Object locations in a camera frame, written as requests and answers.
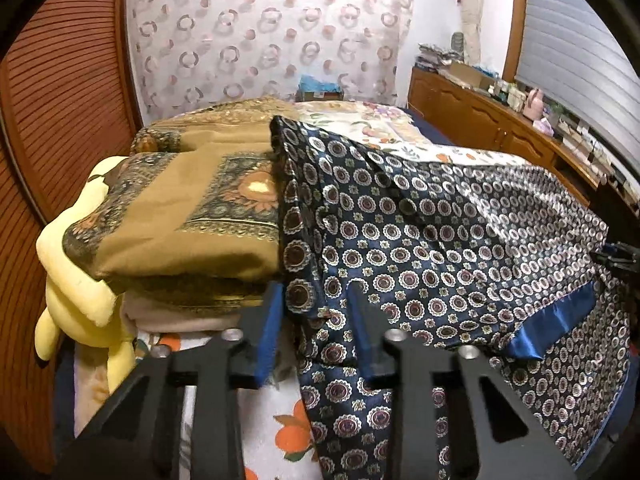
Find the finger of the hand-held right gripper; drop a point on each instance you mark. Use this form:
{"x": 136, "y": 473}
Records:
{"x": 620, "y": 257}

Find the grey window blind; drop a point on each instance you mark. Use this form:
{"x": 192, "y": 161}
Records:
{"x": 565, "y": 25}

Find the pink tissue pack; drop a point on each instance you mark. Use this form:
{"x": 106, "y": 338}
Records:
{"x": 544, "y": 127}

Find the brown gold patterned folded cloth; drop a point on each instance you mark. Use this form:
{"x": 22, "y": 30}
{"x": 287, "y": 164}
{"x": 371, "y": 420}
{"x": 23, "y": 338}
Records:
{"x": 175, "y": 220}

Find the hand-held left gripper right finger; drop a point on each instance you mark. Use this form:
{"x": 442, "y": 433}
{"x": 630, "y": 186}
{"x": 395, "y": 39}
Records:
{"x": 365, "y": 340}

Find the tied lace curtain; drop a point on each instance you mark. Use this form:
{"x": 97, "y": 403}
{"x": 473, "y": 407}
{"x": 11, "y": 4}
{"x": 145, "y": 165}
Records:
{"x": 472, "y": 20}

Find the wooden sideboard cabinet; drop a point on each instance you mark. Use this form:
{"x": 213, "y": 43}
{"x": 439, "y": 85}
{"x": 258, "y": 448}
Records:
{"x": 475, "y": 110}

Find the orange fruit print bed sheet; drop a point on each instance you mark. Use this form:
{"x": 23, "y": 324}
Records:
{"x": 290, "y": 425}

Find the row of small bottles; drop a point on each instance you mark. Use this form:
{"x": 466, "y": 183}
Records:
{"x": 507, "y": 92}

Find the dark blue mattress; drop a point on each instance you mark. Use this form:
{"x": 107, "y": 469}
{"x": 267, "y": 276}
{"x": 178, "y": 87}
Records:
{"x": 430, "y": 132}

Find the yellow plush toy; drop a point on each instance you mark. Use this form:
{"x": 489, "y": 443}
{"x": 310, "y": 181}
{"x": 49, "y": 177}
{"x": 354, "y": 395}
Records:
{"x": 75, "y": 290}

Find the small grey fan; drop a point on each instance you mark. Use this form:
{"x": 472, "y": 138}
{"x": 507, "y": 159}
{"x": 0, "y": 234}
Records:
{"x": 458, "y": 42}

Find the floral blanket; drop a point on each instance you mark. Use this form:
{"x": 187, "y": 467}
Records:
{"x": 390, "y": 130}

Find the cardboard box with blue contents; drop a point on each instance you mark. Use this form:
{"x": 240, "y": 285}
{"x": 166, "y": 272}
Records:
{"x": 320, "y": 91}

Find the beige folded cloth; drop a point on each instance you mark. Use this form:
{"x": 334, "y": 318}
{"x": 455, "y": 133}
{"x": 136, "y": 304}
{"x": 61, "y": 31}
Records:
{"x": 175, "y": 317}

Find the stack of folded fabrics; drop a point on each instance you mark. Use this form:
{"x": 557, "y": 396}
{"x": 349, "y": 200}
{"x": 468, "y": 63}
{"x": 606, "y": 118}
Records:
{"x": 432, "y": 57}

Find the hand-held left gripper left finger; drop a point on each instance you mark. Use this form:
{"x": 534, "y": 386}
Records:
{"x": 267, "y": 330}

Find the wooden louvred wardrobe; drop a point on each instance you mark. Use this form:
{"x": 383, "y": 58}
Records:
{"x": 60, "y": 85}

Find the open cardboard box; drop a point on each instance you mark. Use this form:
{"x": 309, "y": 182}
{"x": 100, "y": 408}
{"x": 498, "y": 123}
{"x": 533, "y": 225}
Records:
{"x": 467, "y": 75}

